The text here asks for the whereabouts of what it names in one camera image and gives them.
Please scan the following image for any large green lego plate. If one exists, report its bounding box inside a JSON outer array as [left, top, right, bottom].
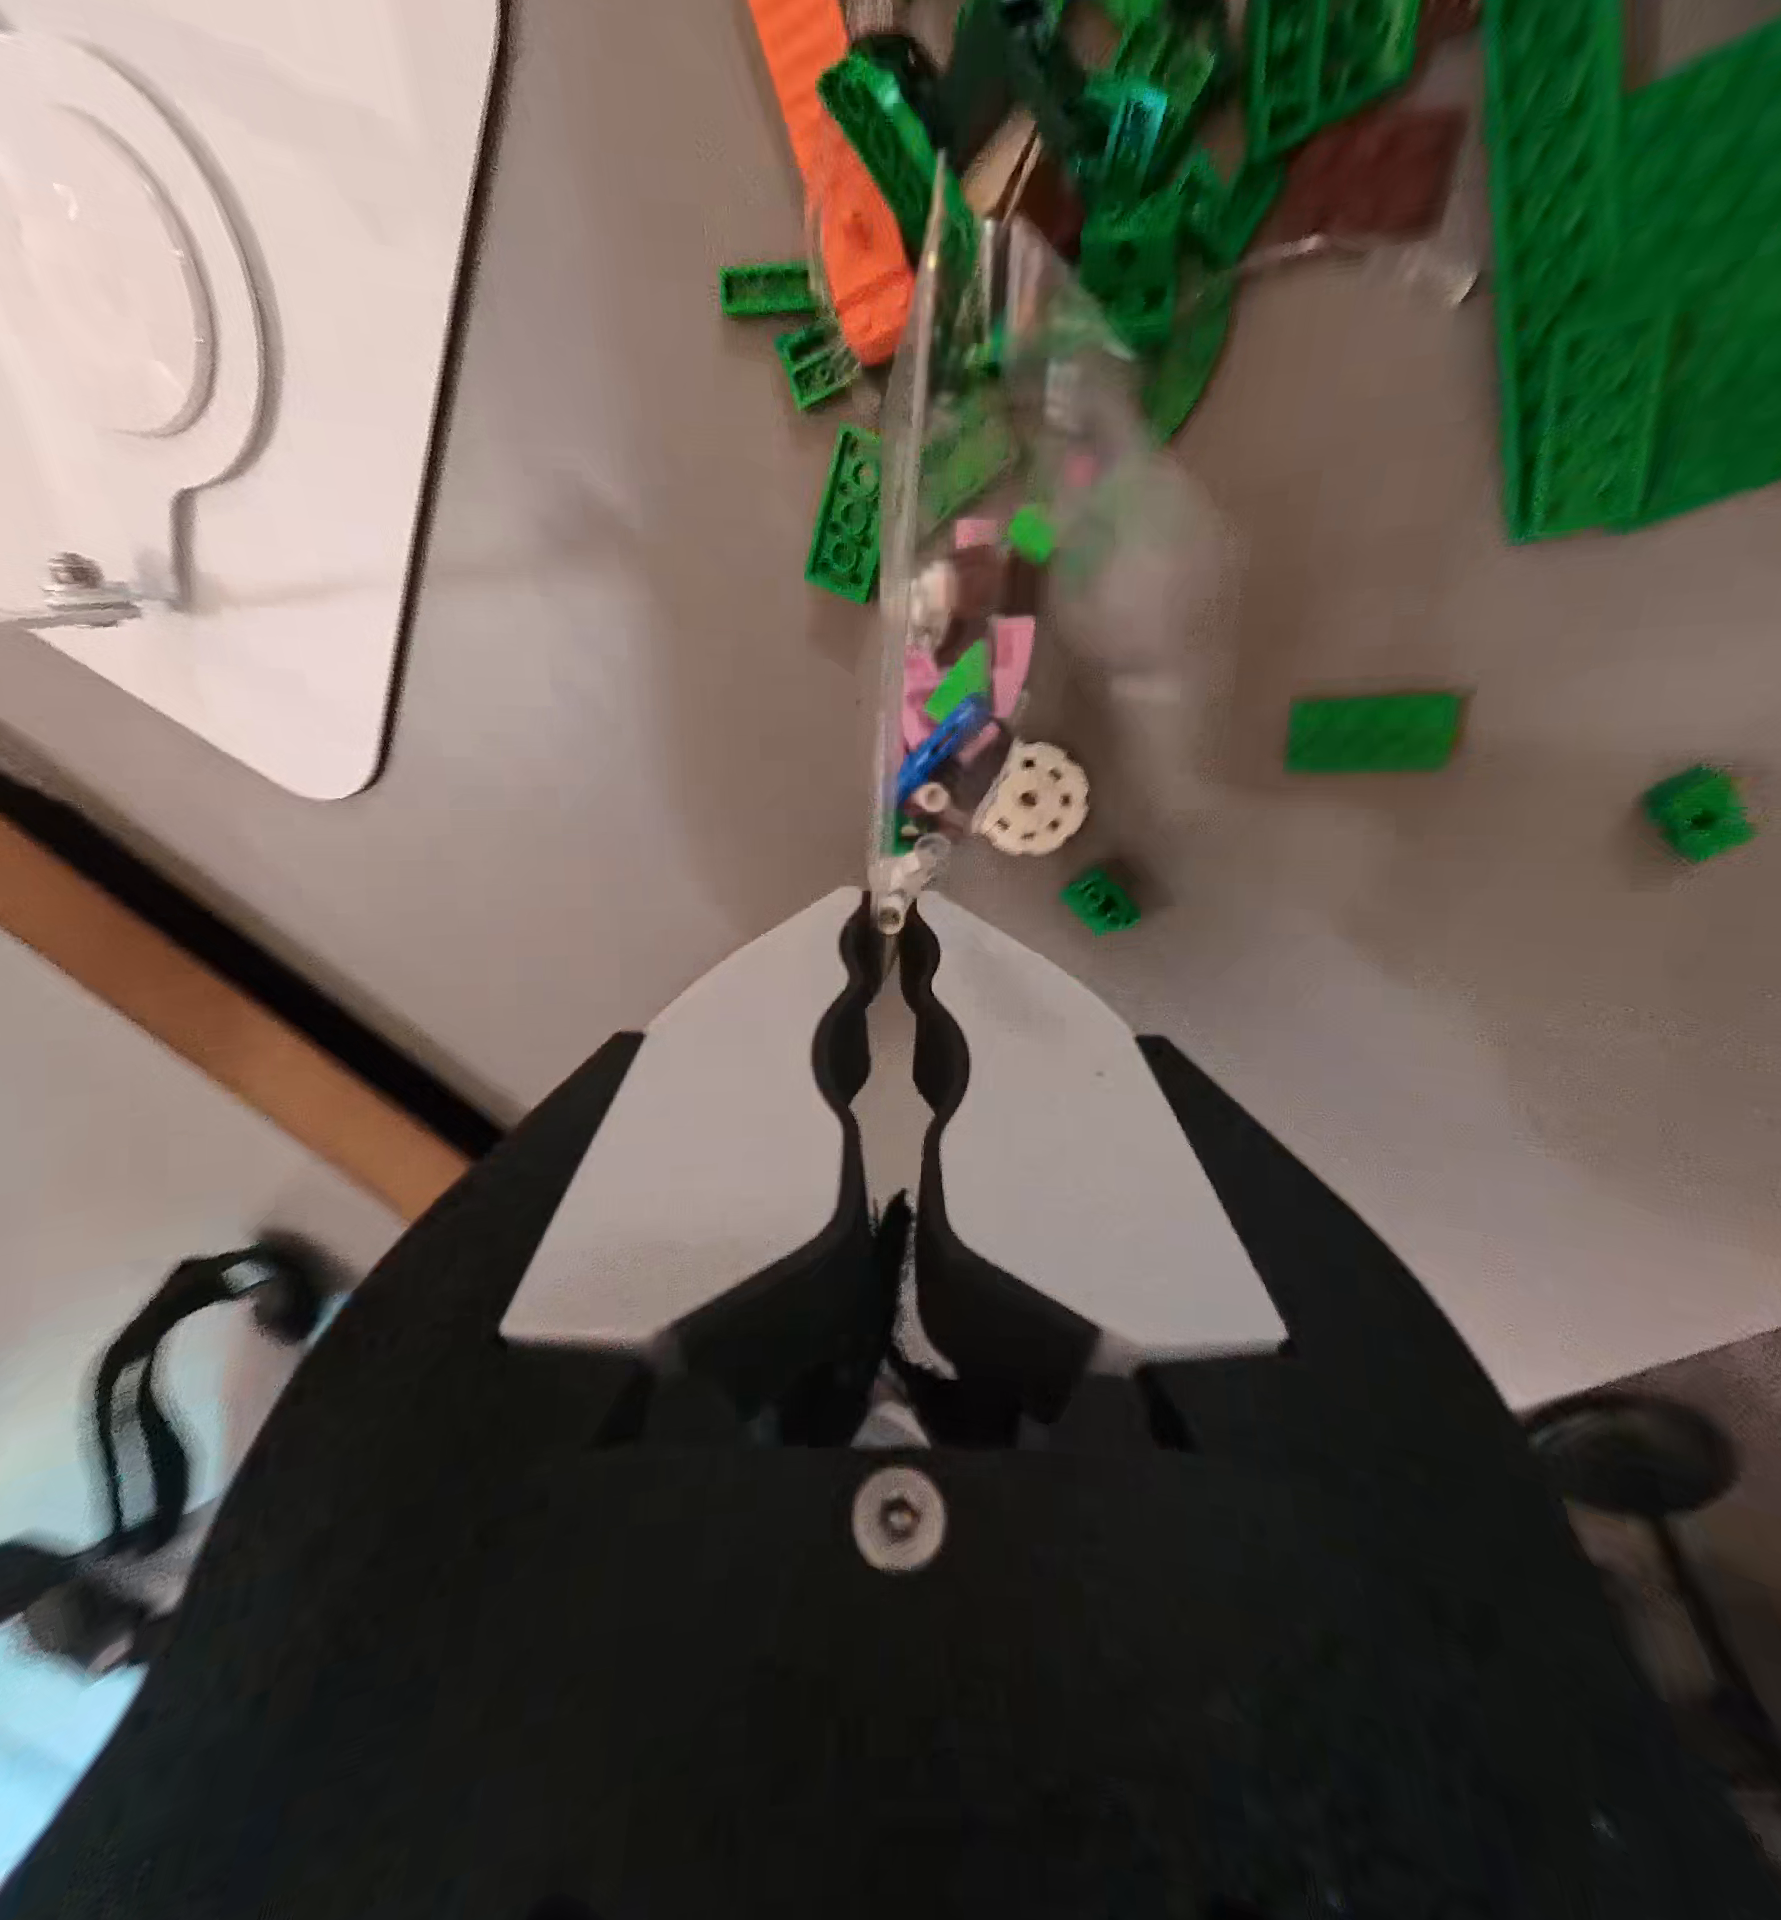
[[1622, 24, 1781, 533]]

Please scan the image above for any black strap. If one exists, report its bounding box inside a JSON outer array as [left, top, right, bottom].
[[0, 1236, 354, 1674]]

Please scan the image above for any long green lego plate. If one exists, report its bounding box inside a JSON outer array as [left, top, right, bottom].
[[1481, 0, 1680, 545]]

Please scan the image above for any orange lego brick separator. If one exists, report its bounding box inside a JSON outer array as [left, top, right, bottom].
[[750, 0, 917, 369]]

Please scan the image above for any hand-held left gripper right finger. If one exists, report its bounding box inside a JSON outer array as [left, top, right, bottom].
[[899, 892, 1293, 1431]]

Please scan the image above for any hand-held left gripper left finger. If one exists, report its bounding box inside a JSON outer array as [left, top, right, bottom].
[[499, 883, 899, 1431]]

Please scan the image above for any white desk lamp clear stand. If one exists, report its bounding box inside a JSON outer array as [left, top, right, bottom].
[[0, 0, 507, 806]]

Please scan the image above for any black chair base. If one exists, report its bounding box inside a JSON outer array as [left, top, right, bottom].
[[1523, 1386, 1781, 1920]]

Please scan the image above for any pile of small lego pieces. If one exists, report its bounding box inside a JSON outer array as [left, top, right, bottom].
[[717, 0, 1485, 610]]

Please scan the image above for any clear plastic bag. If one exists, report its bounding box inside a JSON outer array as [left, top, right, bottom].
[[865, 143, 1252, 909]]

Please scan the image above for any short green lego plate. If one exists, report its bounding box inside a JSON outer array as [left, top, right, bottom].
[[1284, 690, 1467, 777]]

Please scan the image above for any white round lego plate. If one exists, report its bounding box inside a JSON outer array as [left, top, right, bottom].
[[974, 739, 1095, 862]]

